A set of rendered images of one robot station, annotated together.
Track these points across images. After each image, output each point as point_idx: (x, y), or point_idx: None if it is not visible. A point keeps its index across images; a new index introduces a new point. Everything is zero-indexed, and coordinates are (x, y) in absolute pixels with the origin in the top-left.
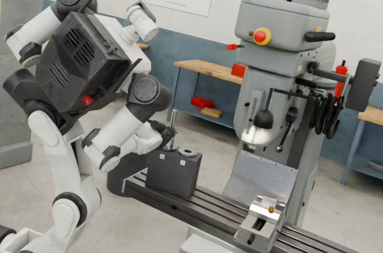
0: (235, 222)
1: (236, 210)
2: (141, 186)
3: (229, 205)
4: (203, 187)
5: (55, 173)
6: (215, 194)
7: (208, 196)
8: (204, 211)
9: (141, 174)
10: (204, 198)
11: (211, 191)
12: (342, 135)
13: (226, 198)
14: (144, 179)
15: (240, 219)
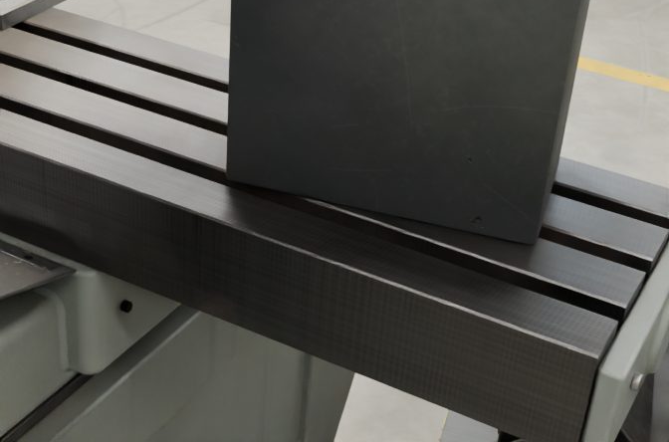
0: (56, 29)
1: (4, 77)
2: (573, 160)
3: (31, 96)
4: (159, 194)
5: None
6: (89, 154)
7: (145, 135)
8: (201, 60)
9: (625, 243)
10: (178, 125)
11: (113, 170)
12: None
13: (24, 135)
14: (578, 203)
15: (18, 40)
